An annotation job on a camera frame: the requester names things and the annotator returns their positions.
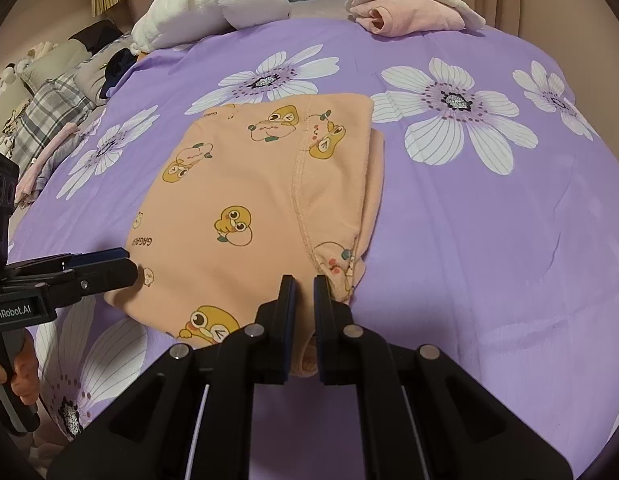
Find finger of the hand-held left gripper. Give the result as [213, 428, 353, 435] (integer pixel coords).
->
[44, 259, 140, 306]
[6, 248, 133, 281]

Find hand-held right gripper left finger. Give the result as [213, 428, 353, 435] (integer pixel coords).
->
[48, 274, 297, 480]

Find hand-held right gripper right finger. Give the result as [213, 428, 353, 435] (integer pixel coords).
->
[313, 275, 575, 480]

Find orange cartoon print pants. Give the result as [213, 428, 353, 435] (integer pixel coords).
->
[103, 95, 385, 380]

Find person's left hand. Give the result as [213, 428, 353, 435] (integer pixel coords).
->
[0, 332, 41, 402]

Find pink cloth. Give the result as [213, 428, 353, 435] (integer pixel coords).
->
[14, 120, 80, 206]

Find plaid cloth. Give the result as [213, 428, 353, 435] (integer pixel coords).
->
[12, 72, 97, 161]

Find white plush toy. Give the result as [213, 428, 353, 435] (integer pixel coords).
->
[0, 62, 21, 98]

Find beige pillow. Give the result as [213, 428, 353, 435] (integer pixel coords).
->
[19, 40, 90, 86]

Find dark blue cloth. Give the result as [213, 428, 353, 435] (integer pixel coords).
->
[100, 49, 140, 100]

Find purple floral bed sheet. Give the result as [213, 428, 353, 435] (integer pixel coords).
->
[9, 15, 619, 480]

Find white fluffy garment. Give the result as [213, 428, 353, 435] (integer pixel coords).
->
[130, 0, 291, 56]

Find pink folded garment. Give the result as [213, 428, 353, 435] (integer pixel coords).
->
[354, 0, 465, 37]

